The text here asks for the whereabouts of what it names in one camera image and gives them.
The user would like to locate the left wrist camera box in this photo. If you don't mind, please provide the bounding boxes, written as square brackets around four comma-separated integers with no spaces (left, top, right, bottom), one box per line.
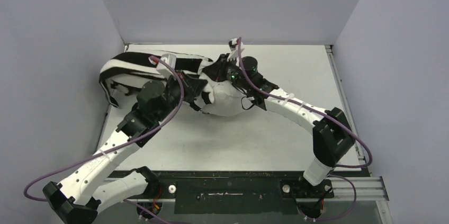
[148,53,176,69]

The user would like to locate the black white striped pillowcase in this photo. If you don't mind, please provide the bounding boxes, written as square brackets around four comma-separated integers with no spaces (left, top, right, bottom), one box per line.
[98,50,213,107]

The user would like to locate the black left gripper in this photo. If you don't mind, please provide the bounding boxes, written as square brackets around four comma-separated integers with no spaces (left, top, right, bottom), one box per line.
[155,70,209,123]

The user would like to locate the white pillow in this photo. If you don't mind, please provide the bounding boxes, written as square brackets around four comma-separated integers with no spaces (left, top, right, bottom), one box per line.
[194,73,249,117]

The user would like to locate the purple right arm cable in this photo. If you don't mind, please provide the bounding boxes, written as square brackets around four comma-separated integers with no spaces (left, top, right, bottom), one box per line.
[236,37,374,170]

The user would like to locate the black metal base rail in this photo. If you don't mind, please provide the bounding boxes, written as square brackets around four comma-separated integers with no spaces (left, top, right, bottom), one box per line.
[76,169,388,224]

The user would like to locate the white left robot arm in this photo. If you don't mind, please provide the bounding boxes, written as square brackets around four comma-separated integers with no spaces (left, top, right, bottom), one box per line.
[43,80,202,223]

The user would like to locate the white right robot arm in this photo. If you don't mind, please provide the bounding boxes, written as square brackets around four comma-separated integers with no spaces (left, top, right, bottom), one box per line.
[201,54,355,196]

